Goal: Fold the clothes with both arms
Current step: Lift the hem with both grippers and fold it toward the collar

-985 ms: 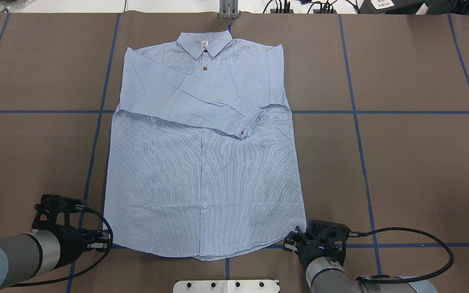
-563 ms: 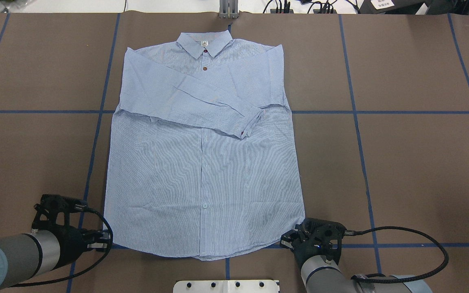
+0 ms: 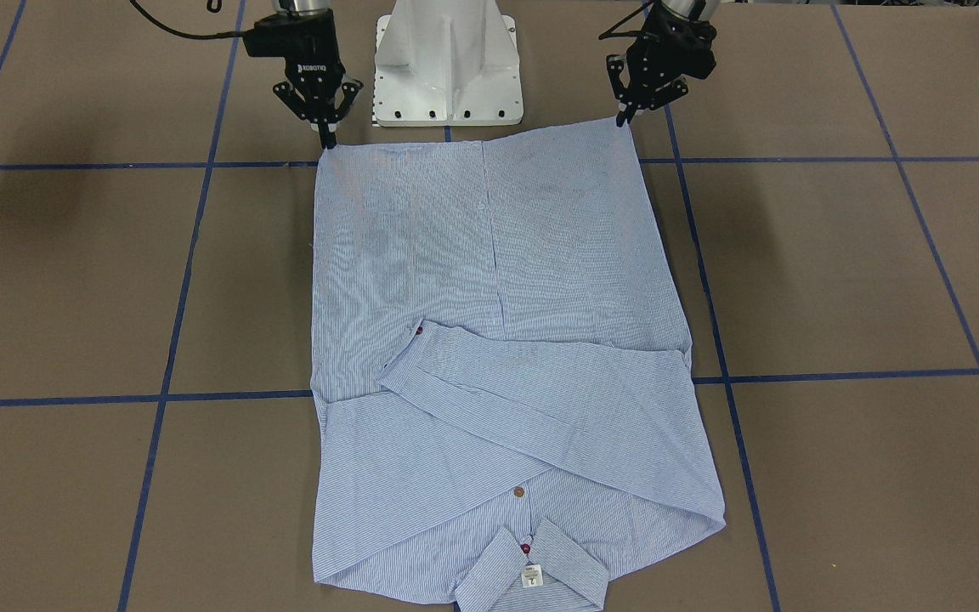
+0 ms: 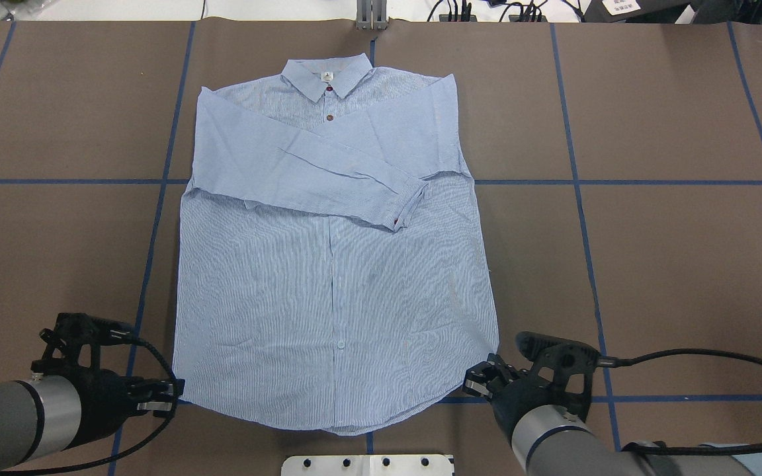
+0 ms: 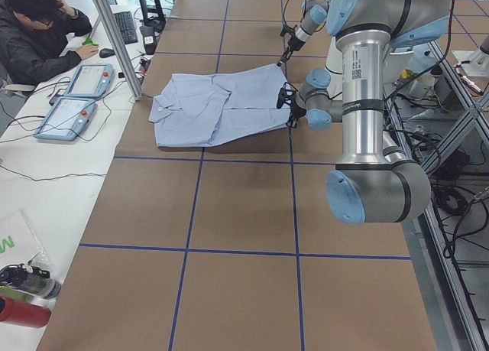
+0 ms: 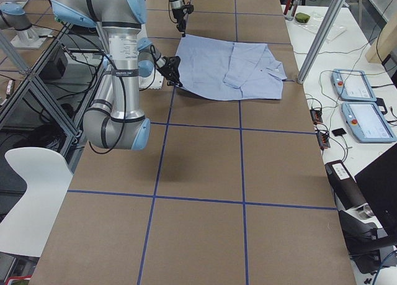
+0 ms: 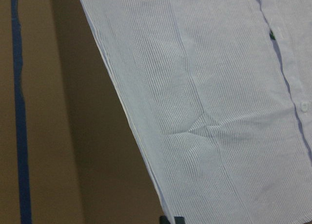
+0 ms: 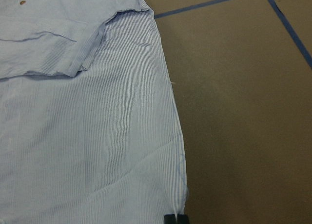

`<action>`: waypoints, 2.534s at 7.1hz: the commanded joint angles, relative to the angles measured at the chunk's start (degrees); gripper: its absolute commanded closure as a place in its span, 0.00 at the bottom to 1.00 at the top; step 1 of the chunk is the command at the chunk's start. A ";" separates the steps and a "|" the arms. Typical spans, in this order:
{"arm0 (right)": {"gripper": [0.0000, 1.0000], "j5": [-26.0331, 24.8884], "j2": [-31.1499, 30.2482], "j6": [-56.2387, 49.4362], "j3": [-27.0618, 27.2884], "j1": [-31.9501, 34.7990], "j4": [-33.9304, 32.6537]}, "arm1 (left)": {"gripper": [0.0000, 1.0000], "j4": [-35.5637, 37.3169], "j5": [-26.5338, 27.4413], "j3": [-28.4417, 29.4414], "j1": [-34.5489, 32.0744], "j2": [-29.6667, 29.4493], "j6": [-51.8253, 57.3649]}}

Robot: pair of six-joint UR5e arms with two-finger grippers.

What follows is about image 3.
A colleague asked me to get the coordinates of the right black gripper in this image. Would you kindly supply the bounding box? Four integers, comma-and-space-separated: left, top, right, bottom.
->
242, 10, 364, 150

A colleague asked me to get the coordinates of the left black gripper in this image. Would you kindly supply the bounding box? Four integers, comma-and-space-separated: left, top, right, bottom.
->
606, 13, 717, 127

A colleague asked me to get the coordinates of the light blue striped shirt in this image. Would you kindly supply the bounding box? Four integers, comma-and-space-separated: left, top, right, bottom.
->
311, 117, 726, 611

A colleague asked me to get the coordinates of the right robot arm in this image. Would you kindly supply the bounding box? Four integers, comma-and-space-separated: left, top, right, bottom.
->
242, 1, 364, 150

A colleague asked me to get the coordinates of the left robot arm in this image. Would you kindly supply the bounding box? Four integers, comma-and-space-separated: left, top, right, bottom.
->
598, 1, 719, 128

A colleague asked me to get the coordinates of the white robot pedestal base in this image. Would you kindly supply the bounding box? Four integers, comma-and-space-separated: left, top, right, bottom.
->
372, 1, 525, 128

